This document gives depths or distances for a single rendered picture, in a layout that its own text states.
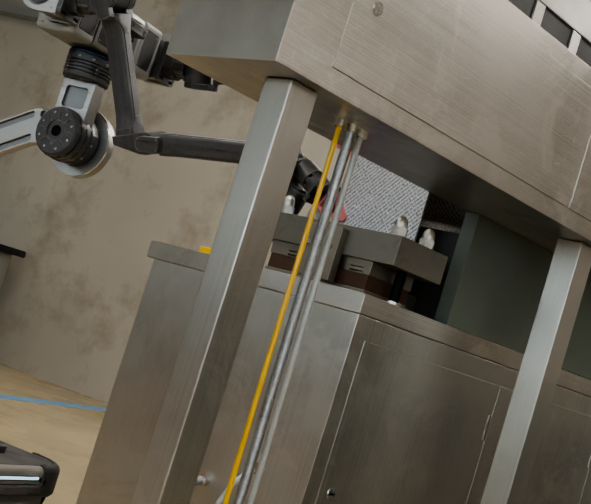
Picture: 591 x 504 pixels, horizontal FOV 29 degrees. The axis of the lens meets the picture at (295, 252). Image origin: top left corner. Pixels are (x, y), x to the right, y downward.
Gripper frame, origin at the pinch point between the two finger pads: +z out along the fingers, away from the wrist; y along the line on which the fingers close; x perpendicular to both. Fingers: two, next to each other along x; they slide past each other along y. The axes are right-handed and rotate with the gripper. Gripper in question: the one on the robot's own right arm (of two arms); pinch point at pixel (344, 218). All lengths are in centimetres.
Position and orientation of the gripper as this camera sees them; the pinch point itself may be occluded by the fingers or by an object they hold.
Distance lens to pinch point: 257.6
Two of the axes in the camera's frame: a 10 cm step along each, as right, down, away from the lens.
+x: 6.0, -7.5, -2.8
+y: -6.5, -2.6, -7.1
